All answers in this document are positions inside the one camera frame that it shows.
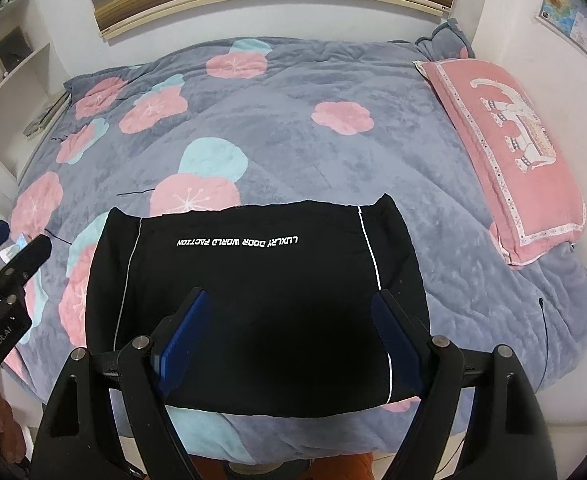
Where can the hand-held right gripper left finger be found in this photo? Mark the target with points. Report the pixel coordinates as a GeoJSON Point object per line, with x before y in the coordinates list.
{"type": "Point", "coordinates": [183, 350]}

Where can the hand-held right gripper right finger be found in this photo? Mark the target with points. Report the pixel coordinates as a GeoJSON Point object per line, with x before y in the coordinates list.
{"type": "Point", "coordinates": [398, 340]}

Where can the black hoodie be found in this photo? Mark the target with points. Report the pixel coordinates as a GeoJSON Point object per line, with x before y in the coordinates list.
{"type": "Point", "coordinates": [273, 285]}

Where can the person's orange pants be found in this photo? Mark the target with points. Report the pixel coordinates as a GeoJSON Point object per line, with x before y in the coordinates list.
{"type": "Point", "coordinates": [346, 467]}

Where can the dark box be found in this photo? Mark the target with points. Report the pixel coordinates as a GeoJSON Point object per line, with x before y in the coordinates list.
{"type": "Point", "coordinates": [11, 50]}

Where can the pink elephant pillow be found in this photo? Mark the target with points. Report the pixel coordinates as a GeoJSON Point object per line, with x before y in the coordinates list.
{"type": "Point", "coordinates": [523, 200]}

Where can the grey floral blanket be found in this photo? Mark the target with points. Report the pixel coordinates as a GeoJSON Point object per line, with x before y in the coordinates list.
{"type": "Point", "coordinates": [298, 160]}

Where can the grey pillow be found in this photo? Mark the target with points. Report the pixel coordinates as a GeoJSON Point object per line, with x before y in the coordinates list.
{"type": "Point", "coordinates": [448, 40]}

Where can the white wall shelf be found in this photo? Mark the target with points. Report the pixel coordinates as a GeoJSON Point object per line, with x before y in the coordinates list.
{"type": "Point", "coordinates": [23, 100]}

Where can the white bed frame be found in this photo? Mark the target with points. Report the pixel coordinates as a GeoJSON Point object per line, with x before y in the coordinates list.
{"type": "Point", "coordinates": [523, 425]}

